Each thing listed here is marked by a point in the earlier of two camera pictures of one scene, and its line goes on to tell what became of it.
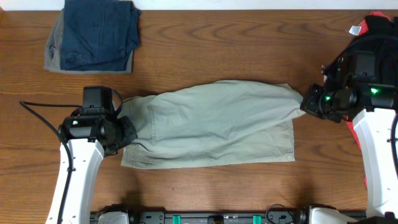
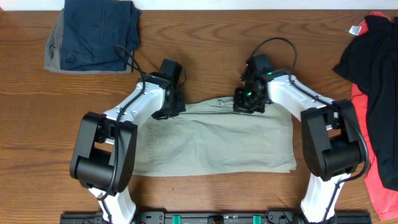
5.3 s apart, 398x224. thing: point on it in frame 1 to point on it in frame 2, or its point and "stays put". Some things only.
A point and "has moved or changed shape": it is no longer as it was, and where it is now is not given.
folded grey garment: x=53 y=53 stays put
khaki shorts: x=213 y=122 has moved or changed shape
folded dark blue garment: x=99 y=35 stays put
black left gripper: x=123 y=133 to x=173 y=108
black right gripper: x=313 y=103 to x=245 y=103
